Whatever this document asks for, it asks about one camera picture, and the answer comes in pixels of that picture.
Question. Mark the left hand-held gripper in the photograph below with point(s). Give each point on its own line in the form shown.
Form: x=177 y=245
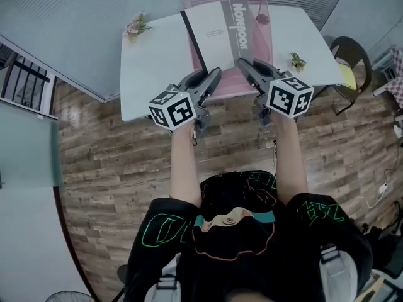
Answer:
x=176 y=109

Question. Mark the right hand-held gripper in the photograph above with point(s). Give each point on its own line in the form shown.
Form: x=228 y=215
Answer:
x=288 y=96

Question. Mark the pink translucent desk organizer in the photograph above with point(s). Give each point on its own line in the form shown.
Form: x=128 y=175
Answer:
x=233 y=83

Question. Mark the white and grey notebook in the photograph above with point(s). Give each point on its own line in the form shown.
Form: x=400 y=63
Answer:
x=217 y=33

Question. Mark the person's left forearm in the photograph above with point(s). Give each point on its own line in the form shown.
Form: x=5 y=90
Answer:
x=185 y=165

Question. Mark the person's right forearm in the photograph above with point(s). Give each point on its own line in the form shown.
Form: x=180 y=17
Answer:
x=289 y=156

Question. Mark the small green leafy sprig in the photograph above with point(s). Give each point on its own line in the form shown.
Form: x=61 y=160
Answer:
x=298 y=61

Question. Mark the dark red artificial flower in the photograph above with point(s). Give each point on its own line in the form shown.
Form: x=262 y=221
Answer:
x=263 y=18

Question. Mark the pink artificial flower sprig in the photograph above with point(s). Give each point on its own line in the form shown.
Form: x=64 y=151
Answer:
x=136 y=27

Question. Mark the yellow pad on chair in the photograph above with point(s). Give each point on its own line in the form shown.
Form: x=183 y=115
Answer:
x=346 y=74

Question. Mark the black round-back chair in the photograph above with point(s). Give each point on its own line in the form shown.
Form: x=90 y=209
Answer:
x=362 y=58

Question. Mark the pink checkered chair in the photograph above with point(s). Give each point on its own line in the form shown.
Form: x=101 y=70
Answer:
x=395 y=83

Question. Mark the person's black printed shirt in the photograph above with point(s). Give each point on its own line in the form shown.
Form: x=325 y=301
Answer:
x=239 y=256

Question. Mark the black metal railing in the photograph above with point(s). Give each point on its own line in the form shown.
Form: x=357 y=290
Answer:
x=22 y=71

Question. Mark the black floor fan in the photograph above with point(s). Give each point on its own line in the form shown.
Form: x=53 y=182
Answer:
x=67 y=297

